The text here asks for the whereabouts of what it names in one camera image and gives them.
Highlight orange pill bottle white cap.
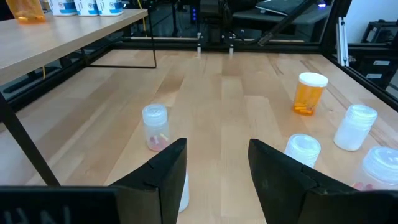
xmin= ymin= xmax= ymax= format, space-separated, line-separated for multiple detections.
xmin=6 ymin=0 xmax=47 ymax=24
xmin=292 ymin=72 xmax=329 ymax=116

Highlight silver aluminium extrusion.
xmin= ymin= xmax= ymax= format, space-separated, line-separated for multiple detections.
xmin=335 ymin=17 xmax=349 ymax=68

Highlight clear bottle pink yellow pills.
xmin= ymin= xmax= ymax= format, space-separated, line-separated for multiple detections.
xmin=142 ymin=103 xmax=171 ymax=152

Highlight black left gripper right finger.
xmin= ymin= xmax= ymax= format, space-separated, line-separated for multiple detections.
xmin=248 ymin=138 xmax=398 ymax=224

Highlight wooden shelf black metal legs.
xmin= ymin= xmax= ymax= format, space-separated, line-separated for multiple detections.
xmin=0 ymin=8 xmax=158 ymax=187

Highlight black laptop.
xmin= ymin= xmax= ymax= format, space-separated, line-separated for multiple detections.
xmin=255 ymin=0 xmax=315 ymax=16

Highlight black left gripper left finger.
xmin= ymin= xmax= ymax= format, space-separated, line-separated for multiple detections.
xmin=0 ymin=138 xmax=188 ymax=224

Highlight black equipment case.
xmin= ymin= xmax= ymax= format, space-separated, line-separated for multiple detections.
xmin=361 ymin=20 xmax=398 ymax=44

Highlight white bottle blue label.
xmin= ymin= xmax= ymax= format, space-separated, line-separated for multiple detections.
xmin=48 ymin=0 xmax=78 ymax=17
xmin=73 ymin=0 xmax=100 ymax=17
xmin=95 ymin=0 xmax=124 ymax=17

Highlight black side desk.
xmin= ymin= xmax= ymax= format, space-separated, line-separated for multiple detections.
xmin=231 ymin=9 xmax=330 ymax=43

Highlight translucent bottle bluish contents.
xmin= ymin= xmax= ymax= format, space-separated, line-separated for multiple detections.
xmin=284 ymin=133 xmax=322 ymax=169

